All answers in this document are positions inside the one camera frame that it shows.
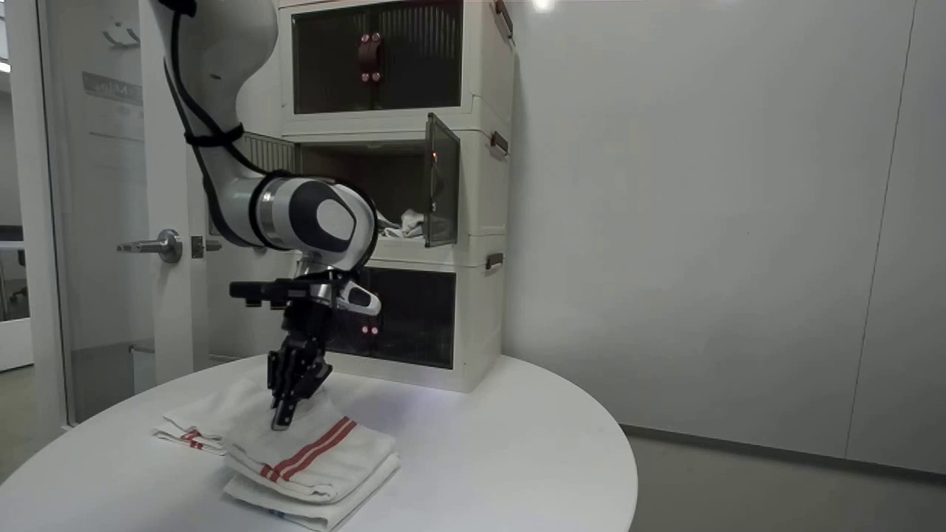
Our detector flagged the towel with red stripes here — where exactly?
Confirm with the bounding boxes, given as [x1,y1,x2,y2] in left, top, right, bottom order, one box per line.
[221,392,399,532]

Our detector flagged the white door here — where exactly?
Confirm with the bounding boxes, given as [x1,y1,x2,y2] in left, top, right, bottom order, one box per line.
[37,0,202,423]

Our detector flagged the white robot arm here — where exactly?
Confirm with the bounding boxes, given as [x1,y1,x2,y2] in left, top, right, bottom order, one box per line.
[149,0,383,431]

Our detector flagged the silver door lever handle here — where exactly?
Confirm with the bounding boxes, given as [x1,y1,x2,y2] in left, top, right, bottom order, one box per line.
[122,228,183,264]

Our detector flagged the open right cabinet door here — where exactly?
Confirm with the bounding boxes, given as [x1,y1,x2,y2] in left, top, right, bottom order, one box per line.
[425,116,458,249]

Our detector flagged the white stacked storage cabinet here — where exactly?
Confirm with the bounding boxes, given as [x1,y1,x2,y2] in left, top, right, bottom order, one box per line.
[239,0,519,391]

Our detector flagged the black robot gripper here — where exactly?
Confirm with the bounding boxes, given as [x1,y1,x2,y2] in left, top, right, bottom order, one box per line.
[266,335,331,431]

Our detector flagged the cloths inside open cabinet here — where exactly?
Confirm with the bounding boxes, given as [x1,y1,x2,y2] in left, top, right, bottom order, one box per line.
[380,209,425,240]

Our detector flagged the white towel red tag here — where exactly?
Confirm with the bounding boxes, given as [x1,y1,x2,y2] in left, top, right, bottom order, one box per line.
[153,391,269,448]

